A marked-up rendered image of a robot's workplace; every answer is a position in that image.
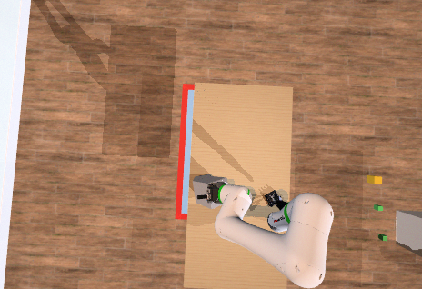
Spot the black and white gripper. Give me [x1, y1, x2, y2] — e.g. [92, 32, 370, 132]
[271, 196, 286, 210]

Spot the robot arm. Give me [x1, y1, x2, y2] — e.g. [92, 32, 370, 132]
[197, 182, 334, 288]

